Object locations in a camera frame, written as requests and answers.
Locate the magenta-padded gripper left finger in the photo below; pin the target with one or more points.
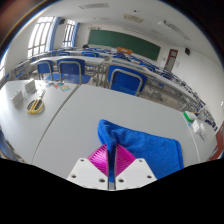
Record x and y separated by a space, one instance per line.
85 171

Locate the green and white box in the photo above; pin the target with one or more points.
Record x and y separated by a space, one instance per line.
189 116

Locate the tall window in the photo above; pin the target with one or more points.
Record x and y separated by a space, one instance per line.
39 35
69 33

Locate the green blackboard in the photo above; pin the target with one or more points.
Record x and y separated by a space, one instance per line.
123 41

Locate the blue towel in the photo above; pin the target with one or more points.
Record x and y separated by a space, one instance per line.
150 148

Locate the yellow tape roll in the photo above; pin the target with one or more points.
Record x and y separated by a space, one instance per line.
29 108

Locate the orange lectern top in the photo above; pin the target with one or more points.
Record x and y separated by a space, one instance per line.
124 50

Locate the ceiling air vent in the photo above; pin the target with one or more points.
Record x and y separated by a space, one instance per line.
133 17

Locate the brown door with glass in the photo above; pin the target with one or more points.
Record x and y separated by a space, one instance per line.
172 60

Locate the coloured paper cards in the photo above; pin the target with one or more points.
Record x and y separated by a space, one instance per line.
62 87

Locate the blue chair with metal frame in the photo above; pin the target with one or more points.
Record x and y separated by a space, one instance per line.
71 67
44 67
126 81

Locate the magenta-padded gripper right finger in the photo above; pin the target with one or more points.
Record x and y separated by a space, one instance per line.
136 171

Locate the group of ceiling lights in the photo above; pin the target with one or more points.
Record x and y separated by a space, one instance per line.
95 6

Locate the red door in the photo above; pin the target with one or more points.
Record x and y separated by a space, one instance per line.
220 143

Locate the black wall speaker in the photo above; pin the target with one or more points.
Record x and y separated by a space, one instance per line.
187 51
61 21

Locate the group of blue chairs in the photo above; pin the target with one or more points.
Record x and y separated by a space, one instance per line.
90 54

